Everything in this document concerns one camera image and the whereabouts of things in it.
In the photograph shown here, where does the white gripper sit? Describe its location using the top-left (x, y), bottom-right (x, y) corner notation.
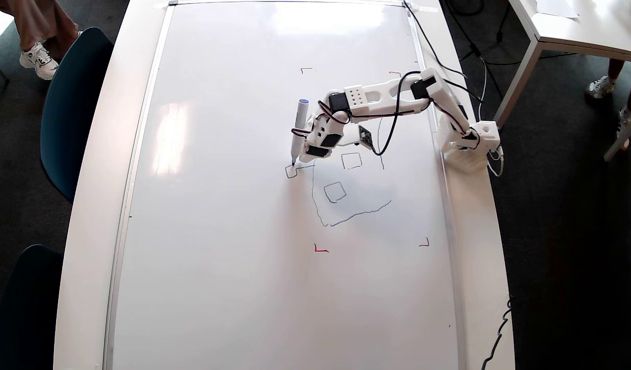
top-left (299, 112), bottom-right (348, 158)

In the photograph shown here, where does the grey marker pen blue end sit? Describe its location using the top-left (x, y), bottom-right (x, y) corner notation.
top-left (291, 99), bottom-right (310, 166)

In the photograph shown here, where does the dark blue chair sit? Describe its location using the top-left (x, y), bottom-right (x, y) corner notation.
top-left (0, 244), bottom-right (64, 370)
top-left (40, 27), bottom-right (114, 204)

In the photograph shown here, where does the white paper sheet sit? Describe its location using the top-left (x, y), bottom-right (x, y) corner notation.
top-left (534, 0), bottom-right (578, 20)

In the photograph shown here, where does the white sneaker with black stripes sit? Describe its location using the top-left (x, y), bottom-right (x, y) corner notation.
top-left (20, 42), bottom-right (59, 80)

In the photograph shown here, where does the brown trouser leg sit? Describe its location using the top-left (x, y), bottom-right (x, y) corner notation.
top-left (0, 0), bottom-right (82, 57)

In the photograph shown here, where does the white side table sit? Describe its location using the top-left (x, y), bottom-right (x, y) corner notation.
top-left (493, 0), bottom-right (631, 129)

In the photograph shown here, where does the large whiteboard with metal frame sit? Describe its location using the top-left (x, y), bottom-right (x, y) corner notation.
top-left (103, 0), bottom-right (467, 370)

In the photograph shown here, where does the black camera cable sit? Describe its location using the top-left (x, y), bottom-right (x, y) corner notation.
top-left (372, 0), bottom-right (483, 156)

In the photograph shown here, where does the white cable at robot base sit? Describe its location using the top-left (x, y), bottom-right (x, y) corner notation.
top-left (488, 145), bottom-right (505, 178)

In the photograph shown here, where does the thin black floor cable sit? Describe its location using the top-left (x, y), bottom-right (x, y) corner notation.
top-left (482, 51), bottom-right (578, 66)

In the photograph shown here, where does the black coiled cable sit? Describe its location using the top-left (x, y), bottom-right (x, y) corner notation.
top-left (481, 298), bottom-right (512, 370)

